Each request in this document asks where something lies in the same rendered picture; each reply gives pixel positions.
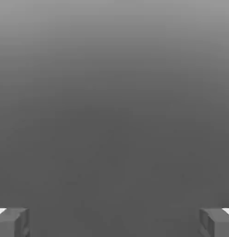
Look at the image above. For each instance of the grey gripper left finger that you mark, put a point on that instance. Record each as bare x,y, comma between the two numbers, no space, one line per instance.
10,223

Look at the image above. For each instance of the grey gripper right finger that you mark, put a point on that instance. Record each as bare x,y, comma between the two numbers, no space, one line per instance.
217,223

